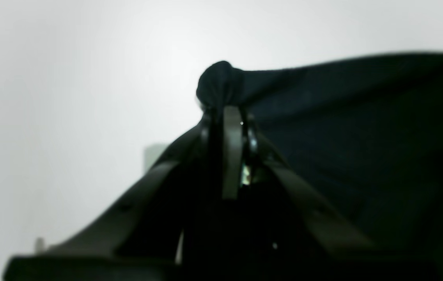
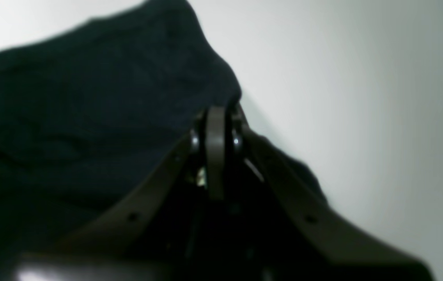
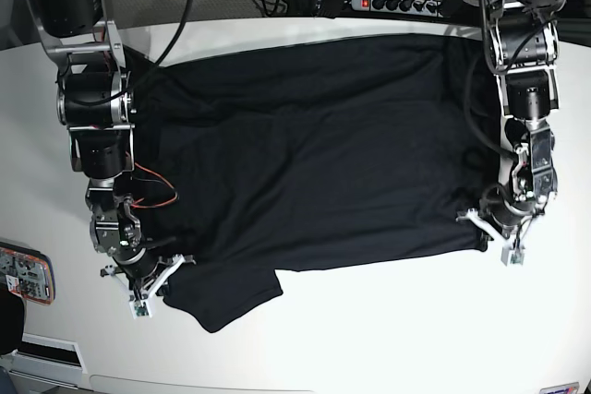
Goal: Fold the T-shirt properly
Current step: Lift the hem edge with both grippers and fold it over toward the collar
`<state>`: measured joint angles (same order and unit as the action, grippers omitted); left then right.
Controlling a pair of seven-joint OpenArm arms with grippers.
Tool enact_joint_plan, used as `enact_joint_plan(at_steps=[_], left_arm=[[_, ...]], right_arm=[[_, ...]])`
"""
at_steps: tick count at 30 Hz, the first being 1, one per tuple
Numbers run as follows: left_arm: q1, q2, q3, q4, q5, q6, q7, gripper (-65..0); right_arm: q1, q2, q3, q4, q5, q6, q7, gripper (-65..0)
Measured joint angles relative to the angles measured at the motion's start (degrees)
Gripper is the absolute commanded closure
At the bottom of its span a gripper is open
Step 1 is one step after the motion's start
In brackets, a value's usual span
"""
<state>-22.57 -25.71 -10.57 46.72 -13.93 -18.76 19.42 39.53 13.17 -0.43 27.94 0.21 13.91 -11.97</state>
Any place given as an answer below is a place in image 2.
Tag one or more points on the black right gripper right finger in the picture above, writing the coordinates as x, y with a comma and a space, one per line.
345, 253

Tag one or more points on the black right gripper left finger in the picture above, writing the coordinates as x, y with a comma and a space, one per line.
105, 240

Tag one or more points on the black T-shirt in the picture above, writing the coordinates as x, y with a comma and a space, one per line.
86, 117

